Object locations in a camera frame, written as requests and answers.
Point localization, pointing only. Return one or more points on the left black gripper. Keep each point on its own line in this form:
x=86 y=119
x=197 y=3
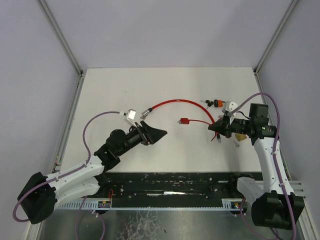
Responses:
x=144 y=135

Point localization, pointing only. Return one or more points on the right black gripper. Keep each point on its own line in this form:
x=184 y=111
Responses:
x=227 y=128

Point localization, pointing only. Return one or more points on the brass padlock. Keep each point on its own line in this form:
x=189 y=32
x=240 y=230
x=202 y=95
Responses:
x=240 y=137

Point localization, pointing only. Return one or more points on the thick red cable lock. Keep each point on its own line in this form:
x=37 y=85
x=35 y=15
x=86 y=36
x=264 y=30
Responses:
x=149 y=110

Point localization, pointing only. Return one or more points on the orange black padlock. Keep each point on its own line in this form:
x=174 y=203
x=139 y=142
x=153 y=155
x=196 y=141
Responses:
x=217 y=103

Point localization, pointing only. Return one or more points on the small red padlock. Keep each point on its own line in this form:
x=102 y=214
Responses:
x=187 y=121

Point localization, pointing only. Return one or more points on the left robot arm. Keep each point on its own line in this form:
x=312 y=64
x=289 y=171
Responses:
x=42 y=194

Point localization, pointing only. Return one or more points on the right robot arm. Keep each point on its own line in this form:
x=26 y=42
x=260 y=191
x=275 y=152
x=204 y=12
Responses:
x=274 y=205

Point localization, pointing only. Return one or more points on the brass padlock key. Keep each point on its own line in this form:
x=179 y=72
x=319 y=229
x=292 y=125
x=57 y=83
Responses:
x=236 y=144

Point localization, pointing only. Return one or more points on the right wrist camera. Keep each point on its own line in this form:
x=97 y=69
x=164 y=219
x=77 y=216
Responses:
x=229 y=110

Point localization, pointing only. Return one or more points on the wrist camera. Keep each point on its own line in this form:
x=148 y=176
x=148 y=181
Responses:
x=129 y=117
x=229 y=110

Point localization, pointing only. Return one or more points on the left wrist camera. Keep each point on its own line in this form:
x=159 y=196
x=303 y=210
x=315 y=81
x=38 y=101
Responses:
x=129 y=117

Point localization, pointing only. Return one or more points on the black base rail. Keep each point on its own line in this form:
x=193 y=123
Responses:
x=170 y=189

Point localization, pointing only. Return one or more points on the right aluminium frame post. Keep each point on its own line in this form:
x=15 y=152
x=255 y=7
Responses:
x=275 y=36

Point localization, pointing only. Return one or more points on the aluminium frame post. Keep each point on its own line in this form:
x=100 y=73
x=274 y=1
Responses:
x=49 y=15
x=275 y=36

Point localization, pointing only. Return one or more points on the left aluminium frame post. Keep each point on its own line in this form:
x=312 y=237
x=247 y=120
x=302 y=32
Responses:
x=49 y=15

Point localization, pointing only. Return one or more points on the white cable duct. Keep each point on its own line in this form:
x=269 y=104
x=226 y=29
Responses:
x=88 y=204

